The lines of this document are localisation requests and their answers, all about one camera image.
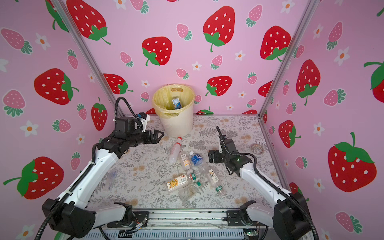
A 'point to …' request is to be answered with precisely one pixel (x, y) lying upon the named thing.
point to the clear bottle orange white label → (186, 161)
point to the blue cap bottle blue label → (177, 103)
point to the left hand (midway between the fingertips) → (157, 132)
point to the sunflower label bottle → (177, 182)
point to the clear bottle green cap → (189, 190)
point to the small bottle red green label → (193, 176)
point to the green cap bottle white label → (214, 181)
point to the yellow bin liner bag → (163, 96)
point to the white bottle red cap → (175, 151)
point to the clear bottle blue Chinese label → (196, 159)
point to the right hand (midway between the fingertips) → (215, 152)
